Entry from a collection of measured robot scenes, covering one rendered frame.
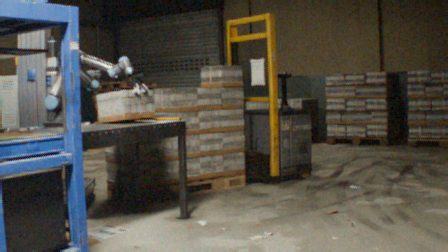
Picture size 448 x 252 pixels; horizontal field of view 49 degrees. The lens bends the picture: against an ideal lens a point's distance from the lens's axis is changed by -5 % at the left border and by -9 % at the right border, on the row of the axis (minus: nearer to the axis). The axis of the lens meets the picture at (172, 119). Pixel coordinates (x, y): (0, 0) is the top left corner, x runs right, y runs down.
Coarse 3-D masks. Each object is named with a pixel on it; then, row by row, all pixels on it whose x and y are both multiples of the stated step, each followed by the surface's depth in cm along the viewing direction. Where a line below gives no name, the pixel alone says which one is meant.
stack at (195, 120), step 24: (168, 120) 502; (192, 120) 517; (216, 120) 532; (144, 144) 488; (168, 144) 502; (192, 144) 517; (216, 144) 532; (120, 168) 481; (144, 168) 490; (168, 168) 504; (192, 168) 518; (216, 168) 534; (120, 192) 491; (144, 192) 490; (168, 192) 519; (192, 192) 520
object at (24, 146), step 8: (24, 136) 302; (32, 136) 300; (40, 136) 301; (48, 136) 304; (56, 136) 303; (0, 144) 269; (8, 144) 274; (16, 144) 279; (24, 144) 283; (32, 144) 288; (40, 144) 293; (48, 144) 298; (56, 144) 303; (0, 152) 270; (8, 152) 274; (16, 152) 279; (24, 152) 283; (32, 152) 288; (40, 152) 293; (48, 152) 297
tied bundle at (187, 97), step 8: (192, 88) 516; (160, 96) 524; (168, 96) 511; (176, 96) 506; (184, 96) 511; (192, 96) 516; (160, 104) 525; (168, 104) 513; (176, 104) 506; (184, 104) 511; (192, 104) 516; (176, 112) 509
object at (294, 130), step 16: (256, 112) 592; (288, 112) 565; (304, 112) 578; (256, 128) 595; (288, 128) 566; (304, 128) 580; (256, 144) 596; (288, 144) 566; (304, 144) 580; (288, 160) 567; (304, 160) 582; (288, 176) 569; (304, 176) 585
